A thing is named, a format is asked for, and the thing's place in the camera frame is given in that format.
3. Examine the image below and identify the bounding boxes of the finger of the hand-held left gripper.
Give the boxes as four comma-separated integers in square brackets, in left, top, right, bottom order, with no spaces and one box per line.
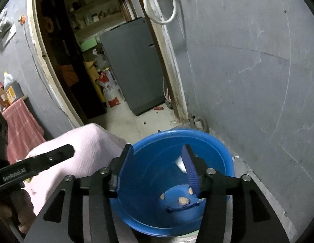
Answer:
[0,144,76,190]

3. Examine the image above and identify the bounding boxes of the blue plastic bucket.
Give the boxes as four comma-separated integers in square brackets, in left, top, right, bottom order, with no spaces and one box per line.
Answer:
[109,129,235,238]

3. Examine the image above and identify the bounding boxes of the cooking oil jug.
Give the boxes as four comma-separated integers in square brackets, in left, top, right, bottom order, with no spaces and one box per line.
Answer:
[3,71,23,104]

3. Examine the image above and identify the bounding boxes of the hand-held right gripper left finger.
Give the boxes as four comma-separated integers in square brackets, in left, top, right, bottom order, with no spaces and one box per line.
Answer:
[24,143,135,243]

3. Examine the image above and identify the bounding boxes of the light pink towel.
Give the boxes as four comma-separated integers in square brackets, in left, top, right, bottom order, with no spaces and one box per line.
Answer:
[16,123,127,215]

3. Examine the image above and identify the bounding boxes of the red and white sack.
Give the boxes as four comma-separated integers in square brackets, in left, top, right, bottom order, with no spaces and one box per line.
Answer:
[97,67,122,109]

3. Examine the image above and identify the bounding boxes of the pink plaid cloth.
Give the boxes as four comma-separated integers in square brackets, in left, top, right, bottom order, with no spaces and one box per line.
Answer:
[1,98,46,164]

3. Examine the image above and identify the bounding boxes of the wooden shelf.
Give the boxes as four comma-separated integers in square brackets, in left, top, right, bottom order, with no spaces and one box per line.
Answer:
[66,0,127,38]

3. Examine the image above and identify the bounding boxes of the person's left hand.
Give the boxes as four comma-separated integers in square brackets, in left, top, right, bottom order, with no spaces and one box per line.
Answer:
[0,189,34,234]

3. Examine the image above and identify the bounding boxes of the pile of wrappers and scraps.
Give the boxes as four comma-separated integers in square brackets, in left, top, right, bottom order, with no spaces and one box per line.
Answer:
[159,186,195,205]

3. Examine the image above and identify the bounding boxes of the green box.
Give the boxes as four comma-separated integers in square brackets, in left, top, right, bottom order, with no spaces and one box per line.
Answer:
[79,37,98,52]

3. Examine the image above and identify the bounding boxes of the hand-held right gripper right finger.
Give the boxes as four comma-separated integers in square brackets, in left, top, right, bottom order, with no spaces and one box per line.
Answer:
[182,144,290,243]

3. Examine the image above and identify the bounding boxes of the grey floor pipe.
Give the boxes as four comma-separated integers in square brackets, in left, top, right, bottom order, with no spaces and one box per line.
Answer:
[189,116,210,133]

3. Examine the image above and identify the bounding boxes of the wooden door frame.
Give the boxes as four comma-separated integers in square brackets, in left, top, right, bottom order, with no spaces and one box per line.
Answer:
[27,0,190,129]

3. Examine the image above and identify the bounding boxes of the brown carton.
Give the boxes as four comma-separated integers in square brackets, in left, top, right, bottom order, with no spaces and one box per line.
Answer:
[0,85,10,112]

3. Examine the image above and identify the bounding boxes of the white hose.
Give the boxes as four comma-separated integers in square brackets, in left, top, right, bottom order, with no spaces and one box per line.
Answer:
[138,0,178,25]

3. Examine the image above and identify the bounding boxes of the black door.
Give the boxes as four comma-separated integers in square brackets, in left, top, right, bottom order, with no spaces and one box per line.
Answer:
[41,0,107,119]

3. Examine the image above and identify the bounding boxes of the hanging plastic bag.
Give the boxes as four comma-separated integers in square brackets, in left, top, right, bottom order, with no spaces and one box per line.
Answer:
[0,7,11,39]

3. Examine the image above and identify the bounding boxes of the yellow bag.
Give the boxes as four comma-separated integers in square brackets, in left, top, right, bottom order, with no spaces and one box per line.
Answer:
[83,61,104,102]

